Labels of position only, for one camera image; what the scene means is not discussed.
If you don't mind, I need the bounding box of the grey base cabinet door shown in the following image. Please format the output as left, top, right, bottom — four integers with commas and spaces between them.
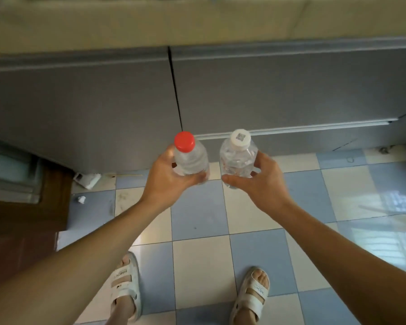
0, 47, 184, 175

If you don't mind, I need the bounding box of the person's right forearm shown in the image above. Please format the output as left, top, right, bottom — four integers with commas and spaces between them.
274, 199, 406, 325

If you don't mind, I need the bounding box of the person's foot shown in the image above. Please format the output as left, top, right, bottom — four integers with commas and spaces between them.
235, 269, 271, 325
110, 259, 138, 325

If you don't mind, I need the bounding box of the person's left foot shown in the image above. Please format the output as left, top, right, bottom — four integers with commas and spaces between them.
110, 259, 138, 325

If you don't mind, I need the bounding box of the person's right hand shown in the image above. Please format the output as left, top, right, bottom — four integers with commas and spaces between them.
221, 150, 294, 219

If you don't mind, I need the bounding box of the person's left hand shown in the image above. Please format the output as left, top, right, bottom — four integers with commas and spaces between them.
138, 144, 210, 214

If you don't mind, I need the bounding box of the white sandal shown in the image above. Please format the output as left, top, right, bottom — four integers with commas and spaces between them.
229, 266, 271, 325
109, 252, 143, 324

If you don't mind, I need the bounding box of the red-cap water bottle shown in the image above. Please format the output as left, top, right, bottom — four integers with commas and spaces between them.
172, 131, 210, 183

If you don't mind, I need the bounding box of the beige table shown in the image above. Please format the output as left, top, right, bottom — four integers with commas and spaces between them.
0, 0, 406, 55

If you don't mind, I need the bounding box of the white-cap clear bottle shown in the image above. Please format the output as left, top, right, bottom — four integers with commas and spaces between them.
219, 129, 259, 190

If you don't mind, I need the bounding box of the grey drawer front with handle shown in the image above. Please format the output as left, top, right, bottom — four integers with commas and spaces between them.
193, 108, 406, 157

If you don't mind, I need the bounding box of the person's right foot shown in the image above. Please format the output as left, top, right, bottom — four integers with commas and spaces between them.
235, 269, 271, 325

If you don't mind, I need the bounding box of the white torn cardboard box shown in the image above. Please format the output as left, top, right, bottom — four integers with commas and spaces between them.
73, 172, 102, 190

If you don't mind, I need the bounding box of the person's left forearm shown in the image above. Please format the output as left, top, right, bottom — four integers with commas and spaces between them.
0, 199, 173, 325

